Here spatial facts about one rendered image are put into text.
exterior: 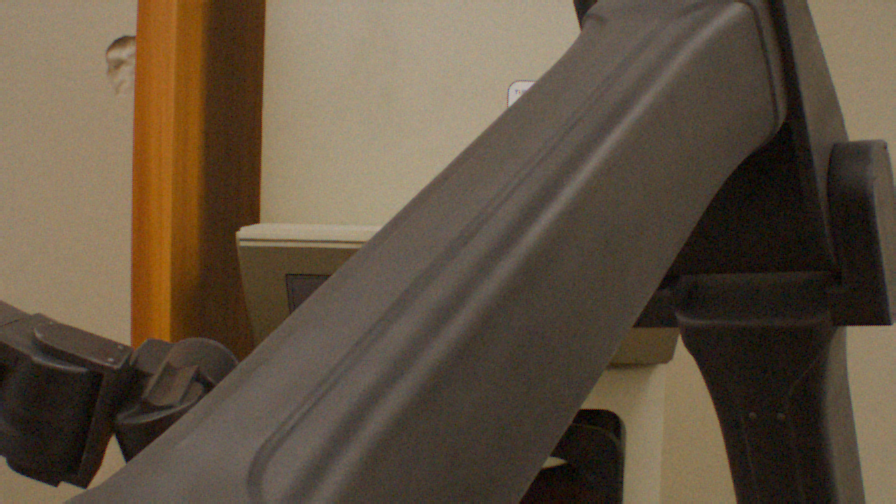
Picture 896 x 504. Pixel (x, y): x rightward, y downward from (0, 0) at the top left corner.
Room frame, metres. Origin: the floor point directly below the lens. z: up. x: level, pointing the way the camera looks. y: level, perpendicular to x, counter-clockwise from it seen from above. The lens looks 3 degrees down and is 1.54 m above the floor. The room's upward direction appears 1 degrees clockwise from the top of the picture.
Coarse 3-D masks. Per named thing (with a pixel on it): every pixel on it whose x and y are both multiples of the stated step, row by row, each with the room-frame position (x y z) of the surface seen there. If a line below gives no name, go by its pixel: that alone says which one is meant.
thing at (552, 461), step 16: (576, 432) 0.78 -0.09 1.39; (592, 432) 0.77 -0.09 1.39; (608, 432) 0.77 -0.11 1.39; (560, 448) 0.78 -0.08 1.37; (576, 448) 0.78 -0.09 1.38; (592, 448) 0.77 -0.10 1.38; (608, 448) 0.76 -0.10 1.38; (544, 464) 0.79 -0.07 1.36; (560, 464) 0.78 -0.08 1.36; (576, 464) 0.78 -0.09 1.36; (592, 464) 0.77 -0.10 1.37; (608, 464) 0.76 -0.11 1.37; (544, 480) 0.79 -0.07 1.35; (560, 480) 0.78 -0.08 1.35; (576, 480) 0.78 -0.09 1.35; (592, 480) 0.77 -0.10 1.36; (608, 480) 0.76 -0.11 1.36; (528, 496) 0.80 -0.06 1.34; (544, 496) 0.79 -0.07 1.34; (560, 496) 0.78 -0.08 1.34; (576, 496) 0.77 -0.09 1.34; (592, 496) 0.77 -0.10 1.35; (608, 496) 0.76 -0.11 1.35
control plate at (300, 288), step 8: (288, 280) 0.86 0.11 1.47; (296, 280) 0.86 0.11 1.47; (304, 280) 0.86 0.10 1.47; (312, 280) 0.86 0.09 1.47; (320, 280) 0.86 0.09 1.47; (288, 288) 0.86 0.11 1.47; (296, 288) 0.86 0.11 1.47; (304, 288) 0.86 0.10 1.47; (312, 288) 0.86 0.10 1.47; (288, 296) 0.87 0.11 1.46; (296, 296) 0.87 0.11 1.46; (304, 296) 0.87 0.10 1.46; (296, 304) 0.88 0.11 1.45
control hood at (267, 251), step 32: (256, 224) 0.91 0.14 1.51; (288, 224) 0.92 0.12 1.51; (320, 224) 0.94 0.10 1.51; (256, 256) 0.84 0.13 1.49; (288, 256) 0.84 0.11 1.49; (320, 256) 0.84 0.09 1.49; (256, 288) 0.87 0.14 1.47; (256, 320) 0.89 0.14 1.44; (640, 352) 0.91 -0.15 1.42; (672, 352) 0.92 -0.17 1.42
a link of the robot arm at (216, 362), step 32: (64, 352) 0.66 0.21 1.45; (96, 352) 0.67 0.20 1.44; (128, 352) 0.68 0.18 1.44; (160, 352) 0.75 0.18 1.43; (192, 352) 0.75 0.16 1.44; (224, 352) 0.77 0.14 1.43; (128, 384) 0.72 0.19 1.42; (96, 416) 0.66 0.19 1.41; (96, 448) 0.67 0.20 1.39; (64, 480) 0.67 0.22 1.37
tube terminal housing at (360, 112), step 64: (320, 0) 0.95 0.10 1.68; (384, 0) 0.95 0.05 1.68; (448, 0) 0.95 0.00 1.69; (512, 0) 0.95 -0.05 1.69; (320, 64) 0.95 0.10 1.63; (384, 64) 0.95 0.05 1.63; (448, 64) 0.95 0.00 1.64; (512, 64) 0.95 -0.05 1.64; (320, 128) 0.95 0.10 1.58; (384, 128) 0.95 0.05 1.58; (448, 128) 0.95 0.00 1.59; (320, 192) 0.95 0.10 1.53; (384, 192) 0.95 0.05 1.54; (640, 384) 0.95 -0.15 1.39; (640, 448) 0.95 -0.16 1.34
